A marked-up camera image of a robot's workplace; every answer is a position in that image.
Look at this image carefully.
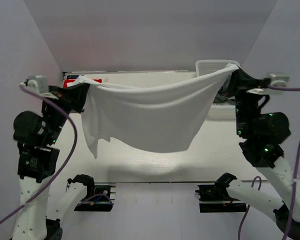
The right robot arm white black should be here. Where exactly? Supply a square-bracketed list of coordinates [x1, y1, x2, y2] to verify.
[214, 68, 300, 240]

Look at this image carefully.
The grey t shirt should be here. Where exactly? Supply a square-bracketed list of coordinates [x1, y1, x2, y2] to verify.
[213, 87, 235, 105]

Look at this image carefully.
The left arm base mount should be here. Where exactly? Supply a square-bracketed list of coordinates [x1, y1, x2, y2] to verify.
[74, 183, 116, 213]

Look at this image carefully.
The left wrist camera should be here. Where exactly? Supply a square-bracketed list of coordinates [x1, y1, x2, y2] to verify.
[20, 75, 49, 95]

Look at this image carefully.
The white t shirt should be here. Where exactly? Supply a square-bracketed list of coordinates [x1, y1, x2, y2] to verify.
[77, 63, 239, 156]

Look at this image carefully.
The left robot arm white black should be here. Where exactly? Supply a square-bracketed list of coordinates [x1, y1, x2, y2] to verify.
[12, 81, 96, 240]

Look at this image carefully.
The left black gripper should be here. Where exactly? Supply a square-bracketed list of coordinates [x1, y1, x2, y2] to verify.
[43, 81, 91, 143]

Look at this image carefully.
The folded red t shirt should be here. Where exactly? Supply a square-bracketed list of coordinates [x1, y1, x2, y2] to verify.
[63, 79, 103, 88]

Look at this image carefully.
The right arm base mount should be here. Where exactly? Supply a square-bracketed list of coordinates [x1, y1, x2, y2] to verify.
[195, 184, 247, 213]

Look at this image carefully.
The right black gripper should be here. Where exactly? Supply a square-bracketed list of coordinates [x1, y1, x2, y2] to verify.
[223, 65, 263, 135]

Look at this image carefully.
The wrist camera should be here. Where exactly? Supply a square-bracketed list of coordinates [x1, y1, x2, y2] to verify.
[265, 72, 290, 96]
[20, 75, 49, 95]

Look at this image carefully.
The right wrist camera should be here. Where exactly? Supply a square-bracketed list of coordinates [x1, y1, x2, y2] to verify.
[265, 72, 290, 96]

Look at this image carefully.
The blue label sticker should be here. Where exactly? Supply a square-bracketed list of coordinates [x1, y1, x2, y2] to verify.
[66, 74, 83, 80]

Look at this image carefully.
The white plastic basket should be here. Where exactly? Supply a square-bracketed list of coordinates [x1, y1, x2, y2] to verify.
[195, 58, 241, 121]

